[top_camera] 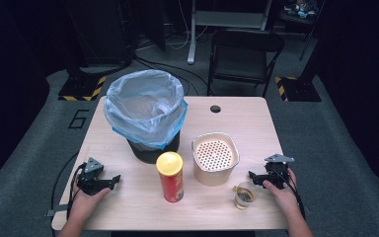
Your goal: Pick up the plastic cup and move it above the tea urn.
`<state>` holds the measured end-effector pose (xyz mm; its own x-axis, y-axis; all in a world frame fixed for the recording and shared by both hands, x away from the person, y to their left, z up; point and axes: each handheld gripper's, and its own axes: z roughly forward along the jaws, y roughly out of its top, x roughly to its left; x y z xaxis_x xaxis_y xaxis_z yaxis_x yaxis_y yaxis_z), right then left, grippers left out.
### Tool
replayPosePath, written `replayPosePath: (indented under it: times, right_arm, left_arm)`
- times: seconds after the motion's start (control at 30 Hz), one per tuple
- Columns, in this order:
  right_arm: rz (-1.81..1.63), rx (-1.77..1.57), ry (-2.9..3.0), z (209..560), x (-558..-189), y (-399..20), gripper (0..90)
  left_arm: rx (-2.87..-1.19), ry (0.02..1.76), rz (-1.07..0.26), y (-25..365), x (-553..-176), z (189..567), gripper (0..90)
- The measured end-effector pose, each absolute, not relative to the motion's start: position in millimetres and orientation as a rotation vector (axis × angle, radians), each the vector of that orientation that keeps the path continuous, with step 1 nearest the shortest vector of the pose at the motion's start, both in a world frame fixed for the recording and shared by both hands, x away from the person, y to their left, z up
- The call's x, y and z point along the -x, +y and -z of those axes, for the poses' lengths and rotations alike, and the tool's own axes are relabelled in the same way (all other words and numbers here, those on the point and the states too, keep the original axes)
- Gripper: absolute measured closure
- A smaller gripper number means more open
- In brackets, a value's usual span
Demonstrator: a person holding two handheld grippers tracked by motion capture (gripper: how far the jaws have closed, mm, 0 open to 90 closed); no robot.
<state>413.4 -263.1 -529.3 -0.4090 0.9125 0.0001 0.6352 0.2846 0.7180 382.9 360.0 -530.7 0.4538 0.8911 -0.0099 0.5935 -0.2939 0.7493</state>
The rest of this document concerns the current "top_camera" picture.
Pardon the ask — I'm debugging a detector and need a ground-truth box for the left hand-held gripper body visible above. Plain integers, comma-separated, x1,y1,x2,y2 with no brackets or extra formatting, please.
76,157,106,196

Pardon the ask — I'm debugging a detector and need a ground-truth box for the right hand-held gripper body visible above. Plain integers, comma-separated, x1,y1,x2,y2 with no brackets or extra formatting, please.
264,153,296,190

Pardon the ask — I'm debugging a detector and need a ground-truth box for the clear glass cup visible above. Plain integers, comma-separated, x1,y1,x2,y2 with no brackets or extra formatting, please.
232,181,259,211

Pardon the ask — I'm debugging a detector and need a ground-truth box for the beige perforated strainer container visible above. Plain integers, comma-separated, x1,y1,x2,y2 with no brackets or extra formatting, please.
191,131,241,188

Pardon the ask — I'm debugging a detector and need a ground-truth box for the black trash bin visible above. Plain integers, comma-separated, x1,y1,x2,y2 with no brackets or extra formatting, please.
126,129,182,165

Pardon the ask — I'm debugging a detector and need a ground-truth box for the red chip can yellow lid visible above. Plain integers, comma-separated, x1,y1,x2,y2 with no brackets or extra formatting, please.
155,151,185,203

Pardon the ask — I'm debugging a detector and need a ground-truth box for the translucent blue trash bag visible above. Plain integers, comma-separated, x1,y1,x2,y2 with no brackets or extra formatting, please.
103,68,190,151

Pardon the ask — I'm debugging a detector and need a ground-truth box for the person's right hand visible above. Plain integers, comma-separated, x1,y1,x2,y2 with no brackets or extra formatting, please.
262,168,303,219

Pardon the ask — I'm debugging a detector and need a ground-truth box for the person's left hand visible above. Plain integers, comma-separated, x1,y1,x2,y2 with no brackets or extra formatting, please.
67,183,113,228

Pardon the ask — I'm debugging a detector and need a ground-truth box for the black folding chair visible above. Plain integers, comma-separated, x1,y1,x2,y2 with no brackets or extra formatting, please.
206,29,286,99

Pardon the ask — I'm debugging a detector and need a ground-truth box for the dark cabinet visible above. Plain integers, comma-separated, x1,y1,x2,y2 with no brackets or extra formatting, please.
62,0,136,78

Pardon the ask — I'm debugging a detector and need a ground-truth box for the cluttered dark shelf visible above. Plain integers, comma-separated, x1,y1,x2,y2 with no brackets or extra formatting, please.
275,0,327,34

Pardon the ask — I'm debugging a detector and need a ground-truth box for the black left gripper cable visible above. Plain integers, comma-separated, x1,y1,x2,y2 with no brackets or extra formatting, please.
49,152,88,237

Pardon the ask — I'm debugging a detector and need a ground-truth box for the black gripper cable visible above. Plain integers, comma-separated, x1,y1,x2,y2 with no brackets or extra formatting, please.
49,152,88,237
275,167,308,221

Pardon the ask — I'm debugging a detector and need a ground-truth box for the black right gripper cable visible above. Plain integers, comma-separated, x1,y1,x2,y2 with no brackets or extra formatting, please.
275,167,308,221

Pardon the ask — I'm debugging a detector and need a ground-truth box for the grey cable strap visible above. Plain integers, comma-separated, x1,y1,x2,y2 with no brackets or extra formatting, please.
44,203,69,218

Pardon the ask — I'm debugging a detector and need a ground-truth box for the hazard-striped black base plate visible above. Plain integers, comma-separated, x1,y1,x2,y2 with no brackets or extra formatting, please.
274,75,323,103
57,75,109,103

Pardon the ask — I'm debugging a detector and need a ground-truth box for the black floor cable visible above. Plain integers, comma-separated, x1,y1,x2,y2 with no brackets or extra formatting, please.
133,54,212,97

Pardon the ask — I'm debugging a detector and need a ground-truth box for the grey metal desk frame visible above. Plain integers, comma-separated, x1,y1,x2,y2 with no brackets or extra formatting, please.
186,0,273,65

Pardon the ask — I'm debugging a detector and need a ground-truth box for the white floor cable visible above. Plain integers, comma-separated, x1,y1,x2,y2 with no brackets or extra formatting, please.
164,0,209,51

